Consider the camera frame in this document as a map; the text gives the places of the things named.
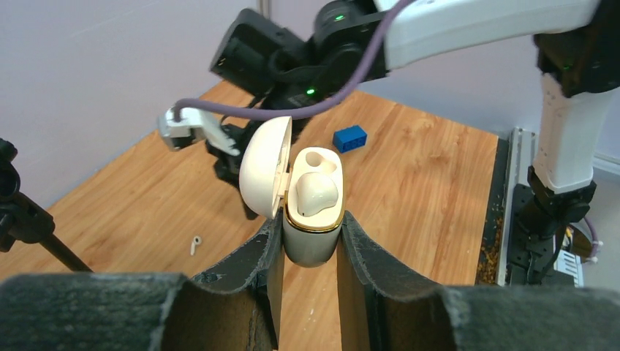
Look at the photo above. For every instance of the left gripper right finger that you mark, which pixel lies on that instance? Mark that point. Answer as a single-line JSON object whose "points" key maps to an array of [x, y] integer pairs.
{"points": [[385, 305]]}

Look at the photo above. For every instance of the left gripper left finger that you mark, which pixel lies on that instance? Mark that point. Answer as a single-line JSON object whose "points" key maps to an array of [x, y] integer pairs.
{"points": [[233, 305]]}

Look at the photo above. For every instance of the small beige charging case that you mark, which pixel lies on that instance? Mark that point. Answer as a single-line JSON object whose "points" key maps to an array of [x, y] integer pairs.
{"points": [[267, 182]]}

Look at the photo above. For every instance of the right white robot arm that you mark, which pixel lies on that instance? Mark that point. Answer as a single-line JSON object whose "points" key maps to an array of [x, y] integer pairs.
{"points": [[421, 184]]}

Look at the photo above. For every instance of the blue object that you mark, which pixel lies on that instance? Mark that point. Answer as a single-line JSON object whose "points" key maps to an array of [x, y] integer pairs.
{"points": [[349, 139]]}

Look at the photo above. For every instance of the black tripod microphone stand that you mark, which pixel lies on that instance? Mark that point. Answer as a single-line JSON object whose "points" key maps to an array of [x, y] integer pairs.
{"points": [[23, 220]]}

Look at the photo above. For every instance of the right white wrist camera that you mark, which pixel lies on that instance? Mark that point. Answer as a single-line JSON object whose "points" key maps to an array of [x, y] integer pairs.
{"points": [[194, 126]]}

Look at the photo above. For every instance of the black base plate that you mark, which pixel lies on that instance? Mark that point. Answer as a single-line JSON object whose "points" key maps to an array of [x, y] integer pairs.
{"points": [[529, 233]]}

